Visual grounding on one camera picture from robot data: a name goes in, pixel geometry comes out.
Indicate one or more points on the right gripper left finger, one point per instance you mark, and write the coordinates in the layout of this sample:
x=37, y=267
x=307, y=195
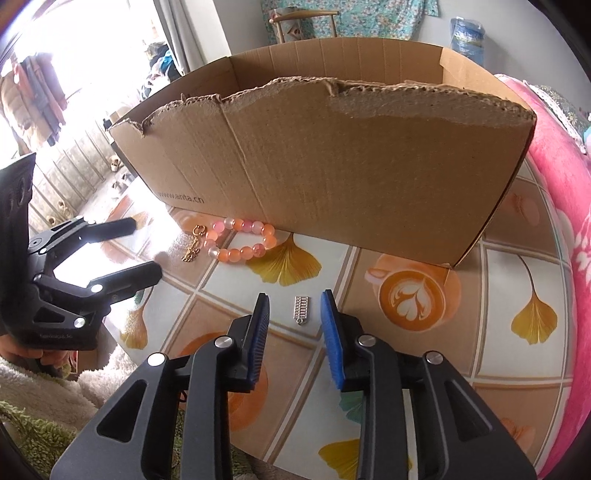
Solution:
x=132, y=435

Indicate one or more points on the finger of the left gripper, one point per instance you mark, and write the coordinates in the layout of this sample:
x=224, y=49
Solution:
x=111, y=230
x=124, y=284

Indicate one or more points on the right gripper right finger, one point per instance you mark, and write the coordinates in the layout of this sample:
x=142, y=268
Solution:
x=457, y=435

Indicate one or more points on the oval rhinestone gold pendant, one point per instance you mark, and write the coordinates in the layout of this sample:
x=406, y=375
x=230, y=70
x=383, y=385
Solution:
x=193, y=249

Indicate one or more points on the gold ring earring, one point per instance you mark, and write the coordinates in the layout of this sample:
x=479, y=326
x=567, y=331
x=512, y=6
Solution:
x=199, y=230

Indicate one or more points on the person left hand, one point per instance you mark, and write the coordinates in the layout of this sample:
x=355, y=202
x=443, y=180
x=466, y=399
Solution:
x=14, y=352

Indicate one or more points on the patterned table cover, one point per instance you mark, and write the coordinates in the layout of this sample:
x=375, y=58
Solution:
x=502, y=317

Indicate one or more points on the grey curtain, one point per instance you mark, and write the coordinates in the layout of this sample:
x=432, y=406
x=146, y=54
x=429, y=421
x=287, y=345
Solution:
x=193, y=31

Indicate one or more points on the brown cardboard box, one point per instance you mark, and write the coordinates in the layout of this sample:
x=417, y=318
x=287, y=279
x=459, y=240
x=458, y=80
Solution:
x=394, y=146

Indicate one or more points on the wooden chair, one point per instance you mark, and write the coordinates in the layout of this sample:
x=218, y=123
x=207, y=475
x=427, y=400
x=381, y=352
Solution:
x=288, y=24

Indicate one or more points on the pink floral blanket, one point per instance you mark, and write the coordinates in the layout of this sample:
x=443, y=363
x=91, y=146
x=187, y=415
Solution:
x=565, y=174

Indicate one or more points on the blue water bottle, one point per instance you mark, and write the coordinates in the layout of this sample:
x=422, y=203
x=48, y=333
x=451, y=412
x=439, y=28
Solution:
x=467, y=39

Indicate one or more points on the floral wall cloth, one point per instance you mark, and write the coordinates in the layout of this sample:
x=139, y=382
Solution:
x=384, y=19

